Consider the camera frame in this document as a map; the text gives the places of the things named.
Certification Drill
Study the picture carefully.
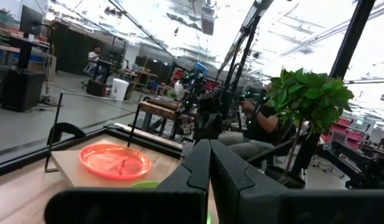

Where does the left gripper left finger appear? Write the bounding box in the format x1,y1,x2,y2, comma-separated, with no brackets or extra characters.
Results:
44,139,211,224

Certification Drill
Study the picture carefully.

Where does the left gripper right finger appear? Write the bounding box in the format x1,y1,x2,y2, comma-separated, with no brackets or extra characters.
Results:
210,139,384,224

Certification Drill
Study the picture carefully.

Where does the orange translucent plate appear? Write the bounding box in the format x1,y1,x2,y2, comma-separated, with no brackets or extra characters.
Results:
78,143,153,182
78,142,153,181

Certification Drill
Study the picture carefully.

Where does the white bin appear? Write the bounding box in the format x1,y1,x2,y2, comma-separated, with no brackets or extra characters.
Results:
110,77,131,101

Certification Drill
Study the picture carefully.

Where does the black corrugated hose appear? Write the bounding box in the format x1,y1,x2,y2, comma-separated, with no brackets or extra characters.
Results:
46,121,87,146

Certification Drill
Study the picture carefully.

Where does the wooden background table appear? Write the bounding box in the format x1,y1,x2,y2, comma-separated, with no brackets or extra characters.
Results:
133,98,193,141

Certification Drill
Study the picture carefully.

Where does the green leafy plant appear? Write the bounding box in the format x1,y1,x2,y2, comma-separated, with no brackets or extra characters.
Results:
266,66,356,175

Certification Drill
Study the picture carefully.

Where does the computer monitor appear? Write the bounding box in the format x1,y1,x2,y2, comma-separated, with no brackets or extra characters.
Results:
18,4,45,37

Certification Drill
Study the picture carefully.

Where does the small black box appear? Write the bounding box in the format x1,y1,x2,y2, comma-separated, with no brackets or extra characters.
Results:
85,78,107,98

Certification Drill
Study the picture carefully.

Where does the large black box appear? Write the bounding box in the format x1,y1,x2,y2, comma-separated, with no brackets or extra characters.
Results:
0,68,47,113

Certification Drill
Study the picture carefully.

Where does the distant seated person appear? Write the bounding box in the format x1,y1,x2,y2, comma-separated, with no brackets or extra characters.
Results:
83,45,103,76

